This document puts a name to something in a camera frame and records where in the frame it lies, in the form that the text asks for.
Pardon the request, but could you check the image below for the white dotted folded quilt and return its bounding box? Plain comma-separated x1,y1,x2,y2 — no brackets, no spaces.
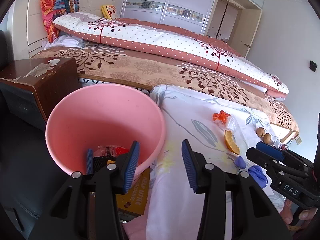
53,12,289,95

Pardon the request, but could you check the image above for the colourful patterned pillow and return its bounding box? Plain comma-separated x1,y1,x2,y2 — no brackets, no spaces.
40,0,80,43

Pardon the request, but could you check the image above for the black chair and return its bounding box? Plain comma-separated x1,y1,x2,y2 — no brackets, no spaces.
0,30,14,71

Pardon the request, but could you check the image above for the yellow cardboard box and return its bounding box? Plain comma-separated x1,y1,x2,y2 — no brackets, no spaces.
116,167,150,217

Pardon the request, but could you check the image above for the clear plastic snack wrapper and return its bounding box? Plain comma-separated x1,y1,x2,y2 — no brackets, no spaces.
93,146,129,158

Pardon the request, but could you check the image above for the yellow red small pillow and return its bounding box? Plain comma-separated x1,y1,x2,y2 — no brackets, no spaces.
101,5,119,20

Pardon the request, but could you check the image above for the person's right hand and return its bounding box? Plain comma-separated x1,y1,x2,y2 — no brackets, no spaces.
280,199,318,231

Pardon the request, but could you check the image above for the orange peel piece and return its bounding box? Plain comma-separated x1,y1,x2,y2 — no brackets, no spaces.
224,130,240,155

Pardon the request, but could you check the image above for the right walnut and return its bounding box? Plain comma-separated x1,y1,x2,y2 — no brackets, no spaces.
263,133,272,144

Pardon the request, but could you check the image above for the white floral sheet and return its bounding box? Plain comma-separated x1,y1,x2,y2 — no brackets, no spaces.
146,85,291,239

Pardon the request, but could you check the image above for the walnut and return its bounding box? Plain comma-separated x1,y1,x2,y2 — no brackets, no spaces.
263,133,272,144
256,127,265,138

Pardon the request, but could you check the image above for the orange red plastic scrap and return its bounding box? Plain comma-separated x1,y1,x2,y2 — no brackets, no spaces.
212,110,231,124

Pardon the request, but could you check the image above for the left walnut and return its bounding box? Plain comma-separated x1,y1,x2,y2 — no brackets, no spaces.
256,127,265,138

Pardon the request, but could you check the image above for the beige wooden headboard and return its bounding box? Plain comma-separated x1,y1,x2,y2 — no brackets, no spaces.
7,0,123,60

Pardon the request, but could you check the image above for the pink plastic bucket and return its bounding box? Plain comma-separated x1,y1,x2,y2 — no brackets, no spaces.
46,84,167,178

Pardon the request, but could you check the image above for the beige wooden door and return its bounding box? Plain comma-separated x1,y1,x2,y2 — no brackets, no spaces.
205,0,262,58

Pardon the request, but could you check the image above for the brown leaf pattern blanket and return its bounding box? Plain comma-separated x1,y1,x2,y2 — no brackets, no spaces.
33,42,299,131

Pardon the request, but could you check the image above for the black wall switch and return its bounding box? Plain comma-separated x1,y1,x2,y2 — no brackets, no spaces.
309,60,317,72

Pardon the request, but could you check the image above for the dark wooden nightstand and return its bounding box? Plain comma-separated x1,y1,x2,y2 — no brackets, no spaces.
1,57,80,131

